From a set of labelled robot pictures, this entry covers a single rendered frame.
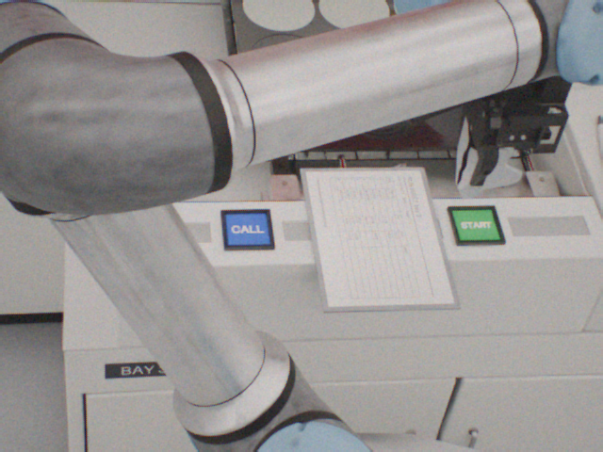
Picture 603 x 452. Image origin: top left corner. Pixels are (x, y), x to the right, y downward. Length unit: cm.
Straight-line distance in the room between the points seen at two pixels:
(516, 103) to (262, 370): 37
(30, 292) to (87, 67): 154
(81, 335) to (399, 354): 38
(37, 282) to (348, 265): 108
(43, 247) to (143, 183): 144
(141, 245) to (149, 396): 54
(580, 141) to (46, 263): 110
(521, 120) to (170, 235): 41
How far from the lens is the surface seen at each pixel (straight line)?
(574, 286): 140
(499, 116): 119
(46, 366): 237
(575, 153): 149
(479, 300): 138
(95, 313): 140
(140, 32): 176
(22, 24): 84
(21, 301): 231
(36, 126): 76
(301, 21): 168
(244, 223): 130
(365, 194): 135
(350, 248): 129
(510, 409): 159
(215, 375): 103
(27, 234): 216
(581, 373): 155
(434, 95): 86
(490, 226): 135
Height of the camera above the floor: 193
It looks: 48 degrees down
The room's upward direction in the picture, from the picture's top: 10 degrees clockwise
